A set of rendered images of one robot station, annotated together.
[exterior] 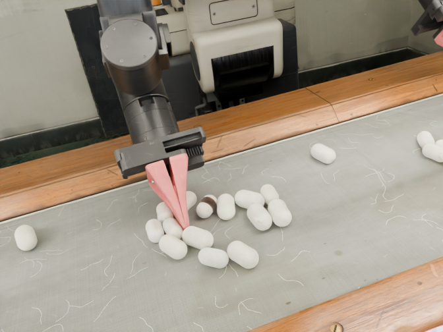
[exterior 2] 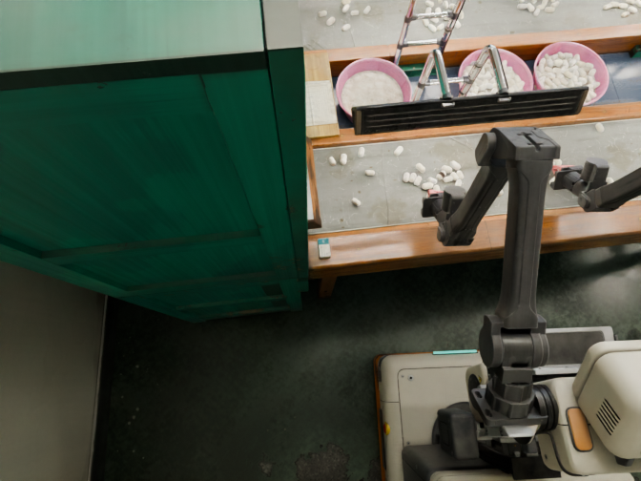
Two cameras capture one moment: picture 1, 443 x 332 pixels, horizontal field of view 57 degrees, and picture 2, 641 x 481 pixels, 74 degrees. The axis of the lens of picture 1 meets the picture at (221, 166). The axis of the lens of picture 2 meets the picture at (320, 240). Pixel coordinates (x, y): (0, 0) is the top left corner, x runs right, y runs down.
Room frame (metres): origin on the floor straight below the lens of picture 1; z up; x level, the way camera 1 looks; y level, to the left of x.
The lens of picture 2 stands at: (1.07, -0.70, 2.07)
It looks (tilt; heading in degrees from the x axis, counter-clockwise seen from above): 74 degrees down; 181
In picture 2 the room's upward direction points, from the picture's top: 5 degrees clockwise
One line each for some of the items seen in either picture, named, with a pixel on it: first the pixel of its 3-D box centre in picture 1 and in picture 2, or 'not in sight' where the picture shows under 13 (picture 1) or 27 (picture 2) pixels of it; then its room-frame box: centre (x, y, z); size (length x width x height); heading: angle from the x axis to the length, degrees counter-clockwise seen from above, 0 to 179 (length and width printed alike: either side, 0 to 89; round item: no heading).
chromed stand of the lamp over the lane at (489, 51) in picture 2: not in sight; (444, 115); (0.30, -0.37, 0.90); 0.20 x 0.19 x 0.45; 103
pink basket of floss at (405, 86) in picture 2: not in sight; (372, 97); (0.14, -0.58, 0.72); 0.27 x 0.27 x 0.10
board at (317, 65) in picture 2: not in sight; (312, 94); (0.19, -0.79, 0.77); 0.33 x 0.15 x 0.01; 13
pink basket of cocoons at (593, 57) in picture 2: not in sight; (564, 80); (-0.02, 0.12, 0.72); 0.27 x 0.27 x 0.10
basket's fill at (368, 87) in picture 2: not in sight; (371, 99); (0.14, -0.58, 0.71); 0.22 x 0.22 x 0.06
